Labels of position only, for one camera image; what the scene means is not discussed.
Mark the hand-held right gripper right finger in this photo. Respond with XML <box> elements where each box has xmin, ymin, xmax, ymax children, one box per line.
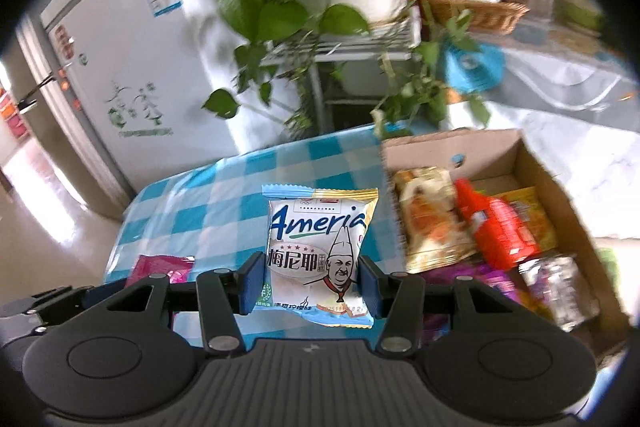
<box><xmin>358</xmin><ymin>255</ymin><xmax>502</xmax><ymax>355</ymax></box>

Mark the white metal plant stand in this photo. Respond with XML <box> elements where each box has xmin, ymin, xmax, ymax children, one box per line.
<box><xmin>260</xmin><ymin>4</ymin><xmax>425</xmax><ymax>138</ymax></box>

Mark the wicker basket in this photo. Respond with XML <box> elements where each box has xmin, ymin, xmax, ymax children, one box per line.
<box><xmin>425</xmin><ymin>0</ymin><xmax>530</xmax><ymax>36</ymax></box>

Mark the white grey refrigerator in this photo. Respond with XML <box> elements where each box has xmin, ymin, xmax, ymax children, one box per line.
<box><xmin>15</xmin><ymin>0</ymin><xmax>242</xmax><ymax>220</ymax></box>

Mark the cream croissant packet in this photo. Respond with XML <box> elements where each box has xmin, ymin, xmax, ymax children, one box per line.
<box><xmin>392</xmin><ymin>167</ymin><xmax>478</xmax><ymax>274</ymax></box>

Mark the red snack packet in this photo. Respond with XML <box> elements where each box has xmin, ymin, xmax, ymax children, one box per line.
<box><xmin>454</xmin><ymin>178</ymin><xmax>542</xmax><ymax>271</ymax></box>

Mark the silver clear snack packet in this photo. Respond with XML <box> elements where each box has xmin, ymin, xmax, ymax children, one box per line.
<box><xmin>517</xmin><ymin>255</ymin><xmax>601</xmax><ymax>334</ymax></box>

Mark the blue plastic fan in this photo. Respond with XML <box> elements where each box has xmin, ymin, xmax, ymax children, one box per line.
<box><xmin>442</xmin><ymin>42</ymin><xmax>507</xmax><ymax>94</ymax></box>

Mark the white marble side table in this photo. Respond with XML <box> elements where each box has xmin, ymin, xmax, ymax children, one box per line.
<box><xmin>447</xmin><ymin>29</ymin><xmax>640</xmax><ymax>239</ymax></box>

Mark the green pothos plant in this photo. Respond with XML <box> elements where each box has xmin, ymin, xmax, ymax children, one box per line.
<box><xmin>201</xmin><ymin>0</ymin><xmax>493</xmax><ymax>142</ymax></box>

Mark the cardboard box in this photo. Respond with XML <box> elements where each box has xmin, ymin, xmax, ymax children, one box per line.
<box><xmin>380</xmin><ymin>128</ymin><xmax>632</xmax><ymax>360</ymax></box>

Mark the red fridge sticker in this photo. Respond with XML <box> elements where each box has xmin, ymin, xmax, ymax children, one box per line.
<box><xmin>52</xmin><ymin>24</ymin><xmax>76</xmax><ymax>58</ymax></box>

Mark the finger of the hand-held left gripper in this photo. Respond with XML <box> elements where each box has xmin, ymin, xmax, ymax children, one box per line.
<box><xmin>31</xmin><ymin>284</ymin><xmax>108</xmax><ymax>325</ymax></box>

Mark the blue white checked tablecloth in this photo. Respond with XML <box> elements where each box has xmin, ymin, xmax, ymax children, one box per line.
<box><xmin>102</xmin><ymin>124</ymin><xmax>417</xmax><ymax>334</ymax></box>

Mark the yellow snack packet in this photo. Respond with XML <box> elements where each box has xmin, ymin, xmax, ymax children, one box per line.
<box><xmin>495</xmin><ymin>187</ymin><xmax>559</xmax><ymax>253</ymax></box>

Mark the white blue snack packet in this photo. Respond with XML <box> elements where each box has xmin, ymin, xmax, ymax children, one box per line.
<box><xmin>252</xmin><ymin>184</ymin><xmax>379</xmax><ymax>330</ymax></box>

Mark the purple snack packet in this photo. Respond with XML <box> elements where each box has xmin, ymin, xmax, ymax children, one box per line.
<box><xmin>420</xmin><ymin>261</ymin><xmax>527</xmax><ymax>348</ymax></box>

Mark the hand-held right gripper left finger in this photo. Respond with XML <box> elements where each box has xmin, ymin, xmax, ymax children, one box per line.
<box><xmin>105</xmin><ymin>251</ymin><xmax>267</xmax><ymax>353</ymax></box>

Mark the magenta snack packet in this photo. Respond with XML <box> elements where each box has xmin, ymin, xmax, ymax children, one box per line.
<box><xmin>124</xmin><ymin>254</ymin><xmax>196</xmax><ymax>289</ymax></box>

